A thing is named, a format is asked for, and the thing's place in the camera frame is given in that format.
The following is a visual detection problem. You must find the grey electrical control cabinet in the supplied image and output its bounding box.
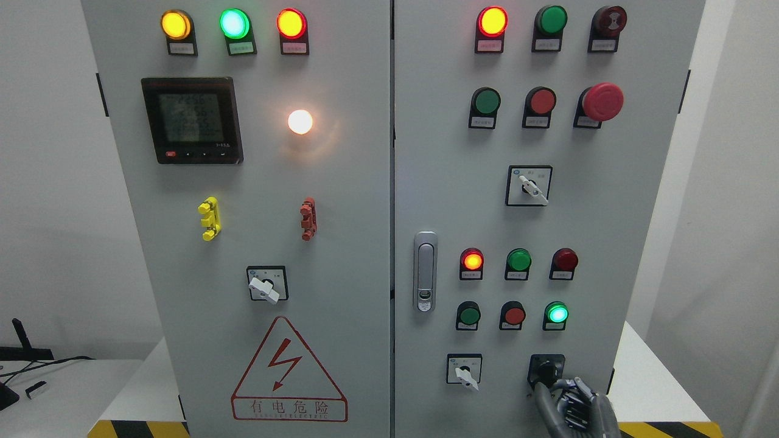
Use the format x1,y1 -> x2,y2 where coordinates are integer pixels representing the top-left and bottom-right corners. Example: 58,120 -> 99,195
82,1 -> 705,437

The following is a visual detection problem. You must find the black rotary knob switch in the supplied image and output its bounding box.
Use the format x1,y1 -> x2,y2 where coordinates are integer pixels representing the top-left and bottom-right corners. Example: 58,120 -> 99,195
528,354 -> 565,390

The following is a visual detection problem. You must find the white lit indicator lamp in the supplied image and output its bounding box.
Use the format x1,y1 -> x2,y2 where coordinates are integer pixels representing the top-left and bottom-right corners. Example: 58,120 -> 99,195
287,109 -> 314,135

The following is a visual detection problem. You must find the yellow terminal connector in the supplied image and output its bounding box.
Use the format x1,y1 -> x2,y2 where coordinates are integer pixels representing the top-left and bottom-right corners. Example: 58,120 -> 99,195
197,196 -> 222,242

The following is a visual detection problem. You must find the green indicator light middle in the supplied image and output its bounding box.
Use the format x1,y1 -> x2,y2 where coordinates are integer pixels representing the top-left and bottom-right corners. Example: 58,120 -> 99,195
505,248 -> 532,281

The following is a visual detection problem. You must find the red lit indicator top right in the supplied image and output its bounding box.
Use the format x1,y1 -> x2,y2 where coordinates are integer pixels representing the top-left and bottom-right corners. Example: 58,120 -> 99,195
475,5 -> 509,54

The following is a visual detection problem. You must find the red emergency stop mushroom button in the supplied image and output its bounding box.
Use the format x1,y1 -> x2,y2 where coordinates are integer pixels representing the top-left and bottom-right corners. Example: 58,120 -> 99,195
573,82 -> 625,128

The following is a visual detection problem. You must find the red-orange indicator light left door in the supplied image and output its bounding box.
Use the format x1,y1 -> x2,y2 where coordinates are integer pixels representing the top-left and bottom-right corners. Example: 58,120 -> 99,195
276,8 -> 310,55

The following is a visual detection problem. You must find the yellow indicator light top left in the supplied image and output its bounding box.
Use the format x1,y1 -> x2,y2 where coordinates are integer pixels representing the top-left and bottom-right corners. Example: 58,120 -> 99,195
159,9 -> 198,57

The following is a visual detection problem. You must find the black digital power meter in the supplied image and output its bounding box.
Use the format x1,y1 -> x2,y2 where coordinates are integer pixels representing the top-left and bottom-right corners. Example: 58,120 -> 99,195
141,77 -> 244,165

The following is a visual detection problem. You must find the red push button upper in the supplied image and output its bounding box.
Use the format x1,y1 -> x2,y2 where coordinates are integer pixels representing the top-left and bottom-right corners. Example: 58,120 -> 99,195
522,86 -> 557,128

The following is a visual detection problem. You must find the green push button lower left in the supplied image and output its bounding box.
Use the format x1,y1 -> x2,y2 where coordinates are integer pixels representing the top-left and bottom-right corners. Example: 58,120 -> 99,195
455,301 -> 481,331

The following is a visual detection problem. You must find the yellow black hazard tape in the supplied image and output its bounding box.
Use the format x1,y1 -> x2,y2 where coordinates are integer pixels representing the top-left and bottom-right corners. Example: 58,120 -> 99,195
620,422 -> 724,438
87,420 -> 190,438

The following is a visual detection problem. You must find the green push button lower right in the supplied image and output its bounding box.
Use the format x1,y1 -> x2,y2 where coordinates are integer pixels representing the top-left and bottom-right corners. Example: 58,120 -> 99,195
542,301 -> 568,331

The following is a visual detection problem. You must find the red indicator light middle right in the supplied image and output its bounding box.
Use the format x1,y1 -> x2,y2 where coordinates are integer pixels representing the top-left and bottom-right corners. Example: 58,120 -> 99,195
548,248 -> 579,281

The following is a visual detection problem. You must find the black cable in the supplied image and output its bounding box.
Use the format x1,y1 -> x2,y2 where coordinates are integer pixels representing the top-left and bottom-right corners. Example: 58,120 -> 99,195
0,356 -> 95,385

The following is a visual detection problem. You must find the green indicator top right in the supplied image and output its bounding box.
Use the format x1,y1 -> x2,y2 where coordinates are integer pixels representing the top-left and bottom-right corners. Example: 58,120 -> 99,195
531,5 -> 568,52

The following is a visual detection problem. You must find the white selector switch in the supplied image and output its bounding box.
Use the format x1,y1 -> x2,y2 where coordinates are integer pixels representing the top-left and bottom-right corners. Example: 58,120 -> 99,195
505,165 -> 553,207
446,354 -> 483,392

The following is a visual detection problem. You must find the white selector switch lower right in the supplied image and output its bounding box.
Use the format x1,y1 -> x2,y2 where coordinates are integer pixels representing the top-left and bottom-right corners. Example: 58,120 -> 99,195
446,354 -> 483,392

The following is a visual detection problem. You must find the white selector switch left door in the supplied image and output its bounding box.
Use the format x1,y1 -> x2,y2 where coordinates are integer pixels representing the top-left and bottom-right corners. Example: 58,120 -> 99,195
246,265 -> 289,305

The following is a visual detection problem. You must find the red indicator light middle left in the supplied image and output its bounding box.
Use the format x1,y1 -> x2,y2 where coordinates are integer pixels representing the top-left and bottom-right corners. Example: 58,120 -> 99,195
459,248 -> 484,280

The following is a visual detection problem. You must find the red indicator light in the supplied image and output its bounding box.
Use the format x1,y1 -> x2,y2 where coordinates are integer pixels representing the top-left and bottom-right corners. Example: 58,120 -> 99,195
459,248 -> 484,280
548,248 -> 579,281

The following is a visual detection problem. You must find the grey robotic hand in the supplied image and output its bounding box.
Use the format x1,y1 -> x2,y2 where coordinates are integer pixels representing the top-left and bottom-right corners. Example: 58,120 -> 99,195
533,377 -> 621,437

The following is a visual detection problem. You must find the yellow black hazard tape right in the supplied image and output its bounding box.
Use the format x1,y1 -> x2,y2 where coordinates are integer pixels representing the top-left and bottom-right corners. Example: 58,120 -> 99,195
620,422 -> 724,438

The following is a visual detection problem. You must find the green push button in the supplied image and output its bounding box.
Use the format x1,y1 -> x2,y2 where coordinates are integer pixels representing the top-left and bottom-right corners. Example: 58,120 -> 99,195
542,301 -> 568,331
469,87 -> 501,130
455,301 -> 481,331

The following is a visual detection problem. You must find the black antenna device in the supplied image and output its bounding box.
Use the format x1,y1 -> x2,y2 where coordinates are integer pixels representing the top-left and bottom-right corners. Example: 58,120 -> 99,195
1,318 -> 55,361

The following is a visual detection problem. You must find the green lit indicator light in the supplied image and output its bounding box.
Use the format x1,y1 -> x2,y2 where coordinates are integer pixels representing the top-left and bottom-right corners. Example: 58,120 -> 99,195
219,8 -> 257,56

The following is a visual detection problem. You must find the red terminal connector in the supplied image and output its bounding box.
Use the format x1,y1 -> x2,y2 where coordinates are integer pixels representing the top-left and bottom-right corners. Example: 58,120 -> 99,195
299,196 -> 318,242

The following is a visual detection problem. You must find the red electric hazard warning sticker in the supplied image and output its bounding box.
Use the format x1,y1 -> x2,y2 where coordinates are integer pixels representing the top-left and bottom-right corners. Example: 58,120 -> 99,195
231,316 -> 348,422

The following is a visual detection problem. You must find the red push button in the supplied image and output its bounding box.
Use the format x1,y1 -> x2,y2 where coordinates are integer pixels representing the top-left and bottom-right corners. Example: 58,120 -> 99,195
522,86 -> 557,128
498,301 -> 526,331

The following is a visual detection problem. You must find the green push button upper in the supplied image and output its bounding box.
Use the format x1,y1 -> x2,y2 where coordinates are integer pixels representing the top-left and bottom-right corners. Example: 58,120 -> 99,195
469,87 -> 501,130

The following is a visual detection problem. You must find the silver door handle lock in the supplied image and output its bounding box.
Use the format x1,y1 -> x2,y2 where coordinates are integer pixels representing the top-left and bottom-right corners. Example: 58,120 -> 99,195
413,231 -> 439,313

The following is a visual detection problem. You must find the red push button lower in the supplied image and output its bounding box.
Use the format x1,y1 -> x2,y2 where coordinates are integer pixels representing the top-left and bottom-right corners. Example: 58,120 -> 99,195
498,301 -> 526,331

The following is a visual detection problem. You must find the yellow black hazard tape left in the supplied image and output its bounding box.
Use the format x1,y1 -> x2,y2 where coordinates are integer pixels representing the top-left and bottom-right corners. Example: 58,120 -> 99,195
87,420 -> 190,438

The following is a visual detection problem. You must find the white selector switch upper right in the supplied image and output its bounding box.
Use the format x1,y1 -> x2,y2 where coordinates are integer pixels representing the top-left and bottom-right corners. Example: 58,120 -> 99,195
505,165 -> 553,207

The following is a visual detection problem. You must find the small white black adapter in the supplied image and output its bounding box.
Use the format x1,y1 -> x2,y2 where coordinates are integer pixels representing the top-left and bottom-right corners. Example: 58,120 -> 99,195
25,380 -> 48,400

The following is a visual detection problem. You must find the black monitor stand base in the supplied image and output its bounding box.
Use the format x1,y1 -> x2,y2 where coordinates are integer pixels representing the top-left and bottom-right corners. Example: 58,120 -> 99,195
0,383 -> 20,411

